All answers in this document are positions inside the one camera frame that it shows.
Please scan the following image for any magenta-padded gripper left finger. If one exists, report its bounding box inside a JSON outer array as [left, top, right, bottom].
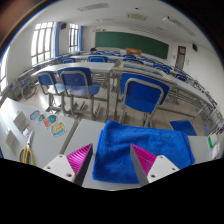
[[43, 143, 94, 187]]

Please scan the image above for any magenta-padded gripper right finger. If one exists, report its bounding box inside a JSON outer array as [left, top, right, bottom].
[[129, 143, 181, 187]]

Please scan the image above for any blue terry towel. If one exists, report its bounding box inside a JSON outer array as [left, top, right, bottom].
[[91, 119, 196, 185]]

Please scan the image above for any round yellow blue sticker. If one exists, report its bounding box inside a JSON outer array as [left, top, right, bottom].
[[50, 121, 67, 138]]

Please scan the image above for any red orange sticker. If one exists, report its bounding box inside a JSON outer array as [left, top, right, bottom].
[[42, 114, 58, 129]]

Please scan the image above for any small blue orange sticker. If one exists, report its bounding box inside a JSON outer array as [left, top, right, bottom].
[[35, 113, 46, 125]]

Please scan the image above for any grey card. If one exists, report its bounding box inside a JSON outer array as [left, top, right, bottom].
[[4, 129, 19, 151], [12, 110, 28, 132]]

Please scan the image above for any blue oval sticker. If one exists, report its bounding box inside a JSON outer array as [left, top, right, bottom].
[[29, 109, 41, 122]]

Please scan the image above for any grey classroom desk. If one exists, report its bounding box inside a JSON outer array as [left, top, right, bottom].
[[111, 61, 214, 124], [31, 61, 116, 121]]

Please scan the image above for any framed picture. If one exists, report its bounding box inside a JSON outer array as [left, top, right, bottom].
[[123, 62, 165, 78]]

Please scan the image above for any red-brown door with window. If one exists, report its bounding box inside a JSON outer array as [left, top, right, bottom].
[[175, 45, 187, 71]]

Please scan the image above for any group of desks and chairs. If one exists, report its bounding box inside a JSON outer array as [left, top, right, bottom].
[[13, 49, 224, 128]]

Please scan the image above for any orange box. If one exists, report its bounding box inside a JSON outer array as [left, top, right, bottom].
[[125, 47, 143, 56]]

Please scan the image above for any large white-framed window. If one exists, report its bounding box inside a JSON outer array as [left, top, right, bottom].
[[30, 21, 55, 67]]

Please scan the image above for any blue curtain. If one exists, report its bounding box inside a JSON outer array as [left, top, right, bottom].
[[78, 25, 84, 52], [54, 21, 62, 58]]

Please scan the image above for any green chalkboard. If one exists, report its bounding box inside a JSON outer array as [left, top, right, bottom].
[[95, 31, 170, 60]]

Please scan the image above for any narrow white-framed window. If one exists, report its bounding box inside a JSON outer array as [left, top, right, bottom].
[[68, 23, 80, 53]]

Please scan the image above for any white ceiling projector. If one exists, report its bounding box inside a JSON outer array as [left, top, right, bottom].
[[162, 15, 175, 25]]

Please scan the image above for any ceiling air conditioner panel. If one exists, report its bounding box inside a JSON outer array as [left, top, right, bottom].
[[125, 12, 149, 22]]

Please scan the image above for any group of ceiling lights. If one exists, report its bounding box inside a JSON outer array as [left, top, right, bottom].
[[76, 2, 198, 37]]

